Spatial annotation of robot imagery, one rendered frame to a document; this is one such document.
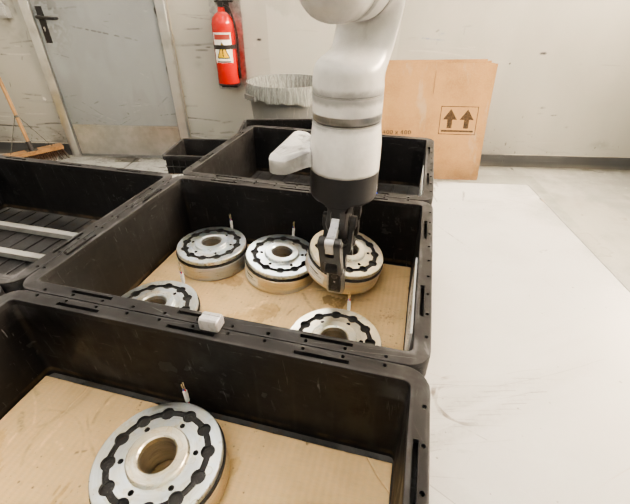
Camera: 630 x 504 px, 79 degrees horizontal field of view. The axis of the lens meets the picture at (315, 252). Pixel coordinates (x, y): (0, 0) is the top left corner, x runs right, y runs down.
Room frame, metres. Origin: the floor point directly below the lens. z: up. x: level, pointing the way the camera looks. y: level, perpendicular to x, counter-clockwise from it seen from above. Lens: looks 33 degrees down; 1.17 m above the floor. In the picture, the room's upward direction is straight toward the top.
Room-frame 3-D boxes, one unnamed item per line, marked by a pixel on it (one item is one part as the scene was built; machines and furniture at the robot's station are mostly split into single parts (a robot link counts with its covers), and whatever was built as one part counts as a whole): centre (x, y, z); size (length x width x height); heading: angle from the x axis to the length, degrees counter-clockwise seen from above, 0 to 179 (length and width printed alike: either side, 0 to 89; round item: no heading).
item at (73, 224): (0.49, 0.45, 0.87); 0.40 x 0.30 x 0.11; 75
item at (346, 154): (0.41, -0.01, 1.04); 0.11 x 0.09 x 0.06; 74
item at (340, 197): (0.40, -0.03, 0.97); 0.08 x 0.08 x 0.09
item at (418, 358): (0.39, 0.07, 0.92); 0.40 x 0.30 x 0.02; 75
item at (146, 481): (0.17, 0.12, 0.86); 0.05 x 0.05 x 0.01
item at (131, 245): (0.39, 0.07, 0.87); 0.40 x 0.30 x 0.11; 75
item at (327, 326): (0.29, -0.02, 0.86); 0.05 x 0.05 x 0.01
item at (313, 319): (0.29, -0.02, 0.86); 0.10 x 0.10 x 0.01
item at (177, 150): (2.07, 0.59, 0.31); 0.40 x 0.30 x 0.34; 86
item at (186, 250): (0.49, 0.15, 0.86); 0.10 x 0.10 x 0.01
